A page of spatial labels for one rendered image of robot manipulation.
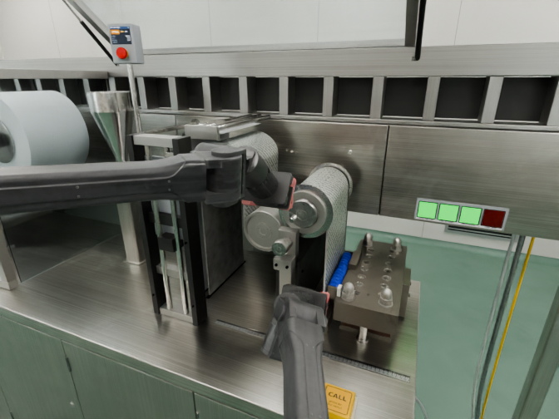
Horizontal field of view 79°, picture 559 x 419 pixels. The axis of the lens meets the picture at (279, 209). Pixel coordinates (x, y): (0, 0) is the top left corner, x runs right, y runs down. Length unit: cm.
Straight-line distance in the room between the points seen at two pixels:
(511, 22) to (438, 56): 241
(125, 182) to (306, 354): 35
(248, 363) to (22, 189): 66
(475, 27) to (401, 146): 242
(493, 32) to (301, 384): 323
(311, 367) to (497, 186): 82
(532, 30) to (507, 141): 243
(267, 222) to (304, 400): 54
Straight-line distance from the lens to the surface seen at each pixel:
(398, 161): 113
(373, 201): 117
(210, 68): 132
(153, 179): 48
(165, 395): 110
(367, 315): 93
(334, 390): 86
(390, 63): 111
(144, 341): 106
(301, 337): 56
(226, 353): 97
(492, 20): 348
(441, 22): 345
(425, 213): 116
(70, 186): 47
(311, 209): 84
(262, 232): 95
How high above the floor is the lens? 157
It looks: 21 degrees down
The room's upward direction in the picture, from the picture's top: straight up
